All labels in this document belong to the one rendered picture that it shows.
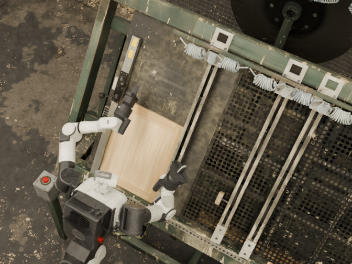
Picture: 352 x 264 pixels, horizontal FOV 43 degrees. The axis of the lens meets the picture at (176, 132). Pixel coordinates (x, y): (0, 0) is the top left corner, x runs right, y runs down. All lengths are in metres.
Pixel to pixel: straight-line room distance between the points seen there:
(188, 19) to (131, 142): 0.86
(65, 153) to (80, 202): 0.32
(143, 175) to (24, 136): 1.77
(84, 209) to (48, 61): 2.81
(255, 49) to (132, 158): 1.05
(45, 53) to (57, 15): 0.59
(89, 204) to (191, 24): 1.08
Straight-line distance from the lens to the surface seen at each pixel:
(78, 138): 2.63
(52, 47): 5.05
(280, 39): 2.80
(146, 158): 2.81
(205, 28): 2.44
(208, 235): 2.85
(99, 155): 2.94
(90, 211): 2.33
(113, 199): 2.42
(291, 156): 2.50
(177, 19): 2.49
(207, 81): 2.53
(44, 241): 3.84
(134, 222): 2.37
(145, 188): 2.89
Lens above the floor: 3.52
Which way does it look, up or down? 55 degrees down
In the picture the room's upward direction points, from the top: 7 degrees clockwise
